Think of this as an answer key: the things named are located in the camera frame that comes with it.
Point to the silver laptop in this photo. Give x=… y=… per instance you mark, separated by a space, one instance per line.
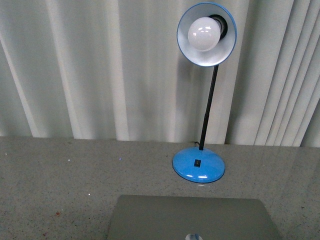
x=142 y=217

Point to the blue desk lamp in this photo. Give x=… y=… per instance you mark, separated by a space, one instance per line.
x=206 y=36

